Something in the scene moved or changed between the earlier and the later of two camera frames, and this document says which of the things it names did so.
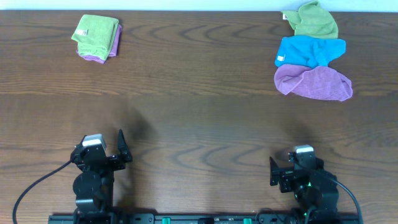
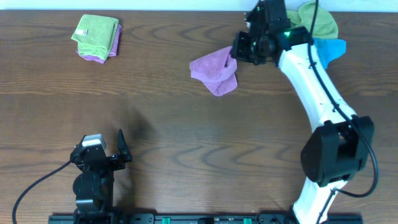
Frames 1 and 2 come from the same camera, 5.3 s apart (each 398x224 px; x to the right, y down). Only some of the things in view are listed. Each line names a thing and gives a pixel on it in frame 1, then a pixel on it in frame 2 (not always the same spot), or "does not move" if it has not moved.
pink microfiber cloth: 319,82 → 217,70
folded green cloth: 95,35 does not move
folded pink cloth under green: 114,51 does not move
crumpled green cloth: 311,20 does not move
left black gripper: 104,160 does not move
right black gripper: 285,176 → 238,40
